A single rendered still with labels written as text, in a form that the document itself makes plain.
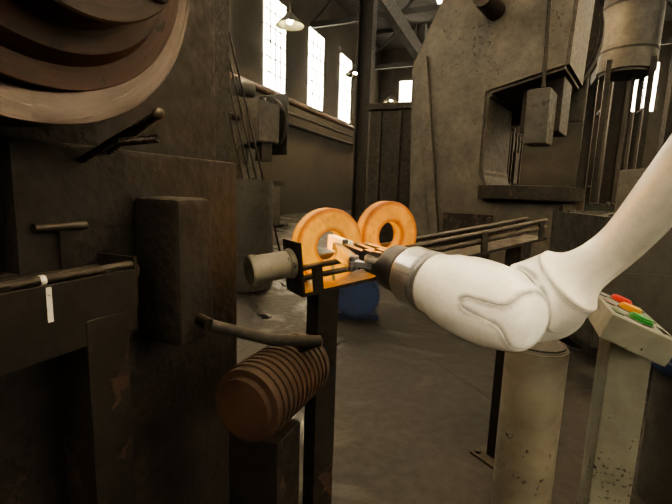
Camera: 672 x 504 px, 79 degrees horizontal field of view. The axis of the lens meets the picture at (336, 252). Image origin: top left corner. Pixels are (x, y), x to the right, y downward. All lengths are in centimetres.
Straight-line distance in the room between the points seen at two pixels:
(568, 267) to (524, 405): 41
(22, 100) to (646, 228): 68
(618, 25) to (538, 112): 667
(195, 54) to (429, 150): 230
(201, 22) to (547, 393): 103
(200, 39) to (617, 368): 106
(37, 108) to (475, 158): 267
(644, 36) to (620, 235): 867
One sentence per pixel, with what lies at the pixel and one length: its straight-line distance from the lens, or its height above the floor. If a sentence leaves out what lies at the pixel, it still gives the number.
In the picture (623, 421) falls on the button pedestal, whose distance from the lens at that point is 104.
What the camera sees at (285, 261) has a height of 68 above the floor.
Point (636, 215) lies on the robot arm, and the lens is 57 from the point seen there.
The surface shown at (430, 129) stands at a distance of 309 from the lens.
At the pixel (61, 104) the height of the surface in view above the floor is 90.
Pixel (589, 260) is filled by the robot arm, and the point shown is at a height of 74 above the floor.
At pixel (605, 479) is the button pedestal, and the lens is 109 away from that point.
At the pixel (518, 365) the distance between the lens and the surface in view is 94.
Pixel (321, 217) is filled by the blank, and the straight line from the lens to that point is 82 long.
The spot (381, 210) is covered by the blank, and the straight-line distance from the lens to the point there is 90.
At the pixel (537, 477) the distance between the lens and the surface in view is 104.
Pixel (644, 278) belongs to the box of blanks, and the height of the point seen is 47.
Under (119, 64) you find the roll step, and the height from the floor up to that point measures 96.
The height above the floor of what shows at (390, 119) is 159.
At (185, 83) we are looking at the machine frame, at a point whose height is 102.
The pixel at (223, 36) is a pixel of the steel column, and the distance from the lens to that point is 511.
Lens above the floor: 82
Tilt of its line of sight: 9 degrees down
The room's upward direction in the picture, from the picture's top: 2 degrees clockwise
